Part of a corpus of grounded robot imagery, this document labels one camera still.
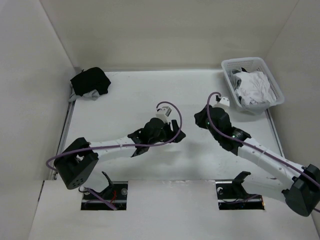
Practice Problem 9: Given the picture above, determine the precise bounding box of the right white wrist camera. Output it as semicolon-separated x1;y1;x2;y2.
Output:
215;96;230;110

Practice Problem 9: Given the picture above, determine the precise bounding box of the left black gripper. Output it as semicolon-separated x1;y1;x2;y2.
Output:
149;120;185;146

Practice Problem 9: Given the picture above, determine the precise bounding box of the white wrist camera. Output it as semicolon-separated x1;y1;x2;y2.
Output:
155;106;172;124
215;96;230;110

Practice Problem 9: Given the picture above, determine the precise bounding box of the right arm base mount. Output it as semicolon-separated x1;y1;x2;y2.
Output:
215;171;265;211

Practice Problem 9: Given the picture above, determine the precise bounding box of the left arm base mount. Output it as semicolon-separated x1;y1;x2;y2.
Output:
78;172;129;211

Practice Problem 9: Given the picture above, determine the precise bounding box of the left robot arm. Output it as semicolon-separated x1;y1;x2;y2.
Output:
53;117;186;200

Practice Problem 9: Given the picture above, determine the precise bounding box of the purple cable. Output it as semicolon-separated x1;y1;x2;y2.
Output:
45;101;183;171
206;91;320;213

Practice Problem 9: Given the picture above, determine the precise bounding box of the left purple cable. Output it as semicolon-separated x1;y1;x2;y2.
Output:
45;101;183;171

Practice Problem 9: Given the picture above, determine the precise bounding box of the white plastic laundry basket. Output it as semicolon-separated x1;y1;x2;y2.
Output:
221;57;285;115

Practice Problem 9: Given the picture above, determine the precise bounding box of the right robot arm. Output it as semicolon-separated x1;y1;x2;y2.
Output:
194;105;320;217

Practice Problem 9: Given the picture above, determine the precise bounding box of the folded black tank top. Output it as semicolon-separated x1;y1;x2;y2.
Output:
70;67;111;97

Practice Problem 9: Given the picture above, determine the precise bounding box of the grey garment in basket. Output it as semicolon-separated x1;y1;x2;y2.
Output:
229;67;244;91

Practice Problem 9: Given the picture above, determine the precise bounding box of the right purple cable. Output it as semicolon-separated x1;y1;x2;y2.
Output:
206;91;320;213

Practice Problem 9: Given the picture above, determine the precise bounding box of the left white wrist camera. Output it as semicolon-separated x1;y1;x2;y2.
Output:
155;106;172;124

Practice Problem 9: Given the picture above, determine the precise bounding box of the white clothes pile in basket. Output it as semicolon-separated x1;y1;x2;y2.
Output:
234;71;277;107

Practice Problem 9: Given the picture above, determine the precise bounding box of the folded grey tank top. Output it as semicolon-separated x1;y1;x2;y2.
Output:
68;88;100;103

